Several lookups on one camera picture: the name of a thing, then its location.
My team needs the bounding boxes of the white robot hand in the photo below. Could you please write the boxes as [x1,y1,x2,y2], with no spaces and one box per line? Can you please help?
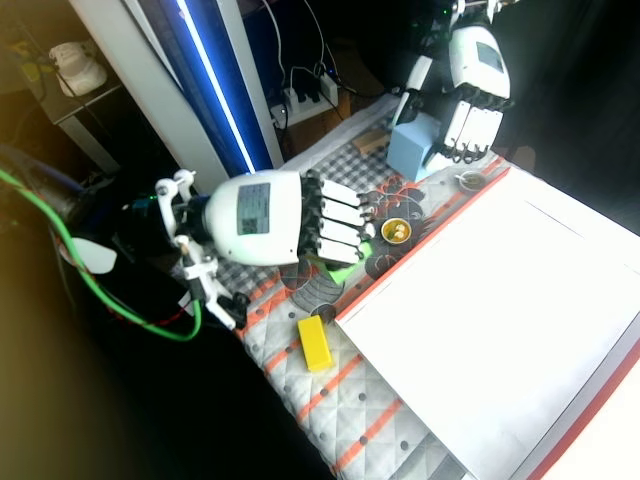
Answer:
[203,168,379,269]
[391,23,516,175]

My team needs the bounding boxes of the green foam cube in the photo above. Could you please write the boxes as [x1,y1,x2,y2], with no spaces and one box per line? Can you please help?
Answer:
[325,241,375,286]

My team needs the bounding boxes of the light blue foam cube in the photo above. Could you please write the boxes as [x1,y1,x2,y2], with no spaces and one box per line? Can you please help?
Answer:
[387,112,444,182]

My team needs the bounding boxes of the large white board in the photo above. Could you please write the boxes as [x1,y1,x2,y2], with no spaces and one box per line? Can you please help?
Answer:
[333,165,640,480]

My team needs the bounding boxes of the small wooden block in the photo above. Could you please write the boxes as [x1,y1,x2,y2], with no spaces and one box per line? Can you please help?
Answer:
[351,128,391,154]

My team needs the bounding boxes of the white power strip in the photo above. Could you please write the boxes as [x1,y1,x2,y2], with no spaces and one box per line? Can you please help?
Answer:
[269,69,341,127]

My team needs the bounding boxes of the yellow rectangular block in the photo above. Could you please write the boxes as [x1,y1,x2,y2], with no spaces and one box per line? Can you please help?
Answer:
[297,314,335,373]

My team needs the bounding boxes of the white pillar with blue light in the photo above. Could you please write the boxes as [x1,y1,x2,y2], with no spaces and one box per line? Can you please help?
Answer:
[67,0,286,176]

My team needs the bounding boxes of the grey shelf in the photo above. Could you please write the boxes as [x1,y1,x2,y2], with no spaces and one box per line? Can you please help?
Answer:
[49,82,132,175]

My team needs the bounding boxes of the red and black twisted cable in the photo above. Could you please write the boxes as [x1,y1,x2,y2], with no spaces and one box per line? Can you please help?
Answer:
[102,294,197,329]

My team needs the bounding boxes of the green cable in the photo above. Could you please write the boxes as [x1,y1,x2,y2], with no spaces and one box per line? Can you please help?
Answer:
[0,167,204,343]

